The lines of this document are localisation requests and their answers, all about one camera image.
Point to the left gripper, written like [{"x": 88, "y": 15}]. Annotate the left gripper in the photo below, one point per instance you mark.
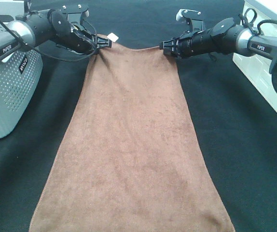
[{"x": 70, "y": 34}]

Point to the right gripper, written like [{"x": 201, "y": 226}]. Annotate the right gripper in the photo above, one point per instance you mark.
[{"x": 189, "y": 44}]

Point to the brown towel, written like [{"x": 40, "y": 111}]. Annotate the brown towel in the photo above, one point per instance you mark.
[{"x": 130, "y": 160}]

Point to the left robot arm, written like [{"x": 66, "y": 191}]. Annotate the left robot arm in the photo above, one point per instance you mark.
[{"x": 31, "y": 29}]

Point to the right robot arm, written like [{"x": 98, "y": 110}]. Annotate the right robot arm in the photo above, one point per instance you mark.
[{"x": 227, "y": 37}]

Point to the white plastic storage bin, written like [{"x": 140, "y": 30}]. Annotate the white plastic storage bin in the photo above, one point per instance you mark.
[{"x": 256, "y": 68}]

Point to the grey perforated laundry basket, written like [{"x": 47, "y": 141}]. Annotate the grey perforated laundry basket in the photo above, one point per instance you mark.
[{"x": 19, "y": 75}]

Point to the black table cloth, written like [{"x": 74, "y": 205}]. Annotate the black table cloth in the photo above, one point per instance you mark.
[{"x": 235, "y": 126}]

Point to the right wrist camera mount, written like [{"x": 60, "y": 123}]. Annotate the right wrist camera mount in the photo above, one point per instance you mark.
[{"x": 194, "y": 19}]

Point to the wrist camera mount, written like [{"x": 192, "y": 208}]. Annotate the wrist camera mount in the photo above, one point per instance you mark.
[
  {"x": 194, "y": 19},
  {"x": 76, "y": 12}
]

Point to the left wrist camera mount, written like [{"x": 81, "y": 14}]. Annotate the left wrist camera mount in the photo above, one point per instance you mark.
[{"x": 76, "y": 12}]

